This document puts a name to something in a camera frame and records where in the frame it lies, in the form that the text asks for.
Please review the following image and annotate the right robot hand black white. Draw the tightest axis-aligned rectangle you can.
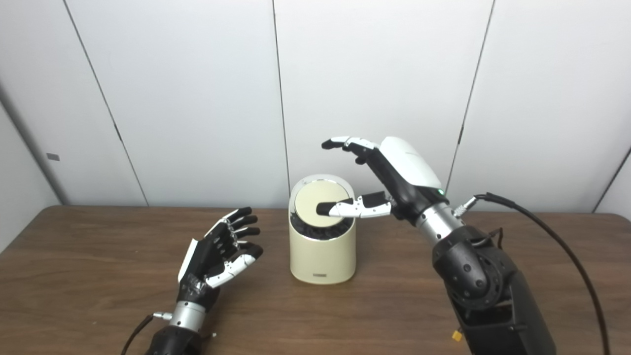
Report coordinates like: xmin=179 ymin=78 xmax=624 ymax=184
xmin=315 ymin=136 xmax=449 ymax=221

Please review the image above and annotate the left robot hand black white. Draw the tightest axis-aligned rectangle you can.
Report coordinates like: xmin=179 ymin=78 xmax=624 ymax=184
xmin=176 ymin=207 xmax=263 ymax=312

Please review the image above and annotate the cream-colored lidded bin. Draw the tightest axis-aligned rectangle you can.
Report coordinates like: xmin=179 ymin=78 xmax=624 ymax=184
xmin=289 ymin=174 xmax=356 ymax=285

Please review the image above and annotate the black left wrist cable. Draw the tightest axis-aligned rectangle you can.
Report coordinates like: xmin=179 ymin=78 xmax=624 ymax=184
xmin=121 ymin=312 xmax=173 ymax=355

